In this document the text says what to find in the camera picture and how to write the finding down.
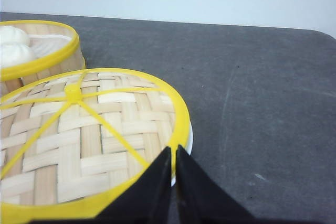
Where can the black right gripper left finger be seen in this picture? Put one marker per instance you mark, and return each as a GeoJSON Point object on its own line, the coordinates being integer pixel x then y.
{"type": "Point", "coordinates": [147, 200]}

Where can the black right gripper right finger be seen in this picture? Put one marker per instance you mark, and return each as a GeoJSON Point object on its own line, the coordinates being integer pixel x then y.
{"type": "Point", "coordinates": [201, 200]}

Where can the woven bamboo steamer lid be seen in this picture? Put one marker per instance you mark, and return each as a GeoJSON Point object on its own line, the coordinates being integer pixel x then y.
{"type": "Point", "coordinates": [72, 143]}

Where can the bamboo steamer drawer with buns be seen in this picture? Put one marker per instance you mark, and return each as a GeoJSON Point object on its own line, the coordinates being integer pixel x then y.
{"type": "Point", "coordinates": [56, 46]}

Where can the white steamed bun lower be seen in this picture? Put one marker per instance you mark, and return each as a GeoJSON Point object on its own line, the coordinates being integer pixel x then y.
{"type": "Point", "coordinates": [13, 54]}

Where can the white steamed bun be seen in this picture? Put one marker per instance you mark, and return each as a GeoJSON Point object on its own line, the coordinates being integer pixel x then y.
{"type": "Point", "coordinates": [10, 34]}
{"type": "Point", "coordinates": [13, 54]}

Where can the white steamed bun upper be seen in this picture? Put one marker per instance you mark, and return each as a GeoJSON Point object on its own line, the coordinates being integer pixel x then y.
{"type": "Point", "coordinates": [10, 34]}

